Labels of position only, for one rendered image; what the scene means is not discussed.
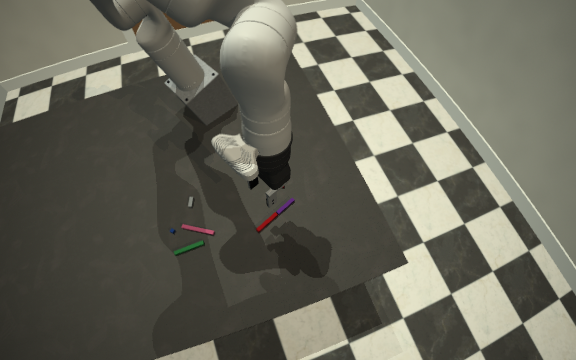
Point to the purple rod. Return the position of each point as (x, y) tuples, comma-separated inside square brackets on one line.
[(286, 205)]

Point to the pink rod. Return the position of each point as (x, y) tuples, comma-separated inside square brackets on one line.
[(196, 229)]

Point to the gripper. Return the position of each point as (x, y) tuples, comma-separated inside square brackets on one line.
[(256, 155)]

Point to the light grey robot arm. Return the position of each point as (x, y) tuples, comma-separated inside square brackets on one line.
[(253, 56)]

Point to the green rod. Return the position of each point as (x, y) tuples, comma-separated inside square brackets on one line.
[(188, 248)]

